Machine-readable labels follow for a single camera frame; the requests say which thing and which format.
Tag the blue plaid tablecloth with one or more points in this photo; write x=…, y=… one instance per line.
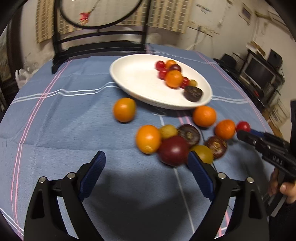
x=69, y=139

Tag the person's right forearm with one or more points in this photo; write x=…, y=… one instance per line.
x=285, y=222

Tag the red cherry tomato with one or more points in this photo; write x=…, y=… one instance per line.
x=162, y=74
x=242, y=126
x=159, y=64
x=185, y=81

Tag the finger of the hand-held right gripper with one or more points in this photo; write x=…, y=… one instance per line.
x=246, y=136
x=257, y=133

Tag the beige plaid curtain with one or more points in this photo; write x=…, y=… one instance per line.
x=166, y=18

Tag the white plastic bag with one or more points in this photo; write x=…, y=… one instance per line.
x=22, y=77

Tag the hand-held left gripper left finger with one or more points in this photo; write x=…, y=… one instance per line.
x=91, y=178

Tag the dark red plum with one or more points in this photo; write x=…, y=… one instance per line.
x=175, y=67
x=173, y=150

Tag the white oval plate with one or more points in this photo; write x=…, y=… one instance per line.
x=136, y=76

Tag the white bucket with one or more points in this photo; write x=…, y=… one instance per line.
x=278, y=113

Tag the mandarin orange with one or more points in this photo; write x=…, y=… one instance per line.
x=174, y=78

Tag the brown mangosteen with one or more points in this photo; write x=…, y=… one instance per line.
x=193, y=93
x=189, y=134
x=216, y=147

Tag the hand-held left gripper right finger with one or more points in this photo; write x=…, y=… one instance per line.
x=201, y=176

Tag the wall paper notice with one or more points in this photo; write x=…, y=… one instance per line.
x=245, y=14

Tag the yellow longan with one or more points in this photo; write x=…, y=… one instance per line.
x=192, y=82
x=168, y=131

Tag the computer monitor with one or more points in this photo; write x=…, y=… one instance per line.
x=259, y=71

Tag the cardboard box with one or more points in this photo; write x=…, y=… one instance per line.
x=255, y=48

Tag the black hat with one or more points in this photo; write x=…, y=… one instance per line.
x=227, y=60

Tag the green-yellow tomato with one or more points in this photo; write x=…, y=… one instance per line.
x=204, y=153

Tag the white wall power strip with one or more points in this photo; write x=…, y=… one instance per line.
x=203, y=29

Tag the television on stand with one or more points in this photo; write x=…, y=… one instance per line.
x=263, y=95

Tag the dark wooden framed cabinet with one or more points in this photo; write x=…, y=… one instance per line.
x=9, y=58

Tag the person's right hand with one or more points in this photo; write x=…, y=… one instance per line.
x=288, y=191

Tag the black speaker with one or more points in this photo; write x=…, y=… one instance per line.
x=274, y=58

